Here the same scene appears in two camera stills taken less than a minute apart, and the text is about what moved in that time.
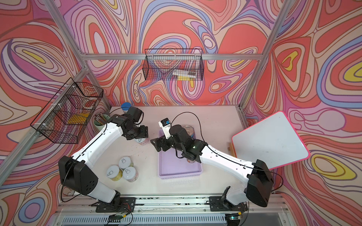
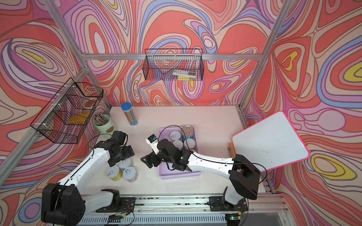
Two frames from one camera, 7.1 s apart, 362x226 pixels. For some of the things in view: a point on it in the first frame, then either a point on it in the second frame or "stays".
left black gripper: [144, 133] -> [127, 154]
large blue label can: [190, 130] stays
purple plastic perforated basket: [170, 166] stays
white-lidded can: [131, 174] stays
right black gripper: [158, 144] -> [149, 158]
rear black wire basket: [176, 64] stays
